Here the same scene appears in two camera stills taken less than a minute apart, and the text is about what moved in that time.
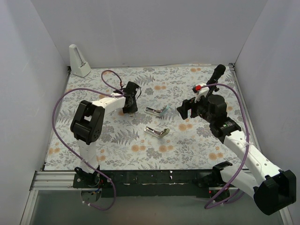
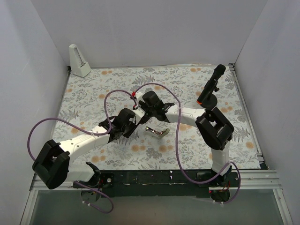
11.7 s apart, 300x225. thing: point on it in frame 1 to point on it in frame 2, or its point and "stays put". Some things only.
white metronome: [78, 66] stays put
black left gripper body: [130, 107] to [139, 116]
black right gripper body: [189, 108] to [142, 104]
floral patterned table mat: [155, 137] stays put
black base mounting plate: [157, 183] stays put
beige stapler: [159, 134] stays put
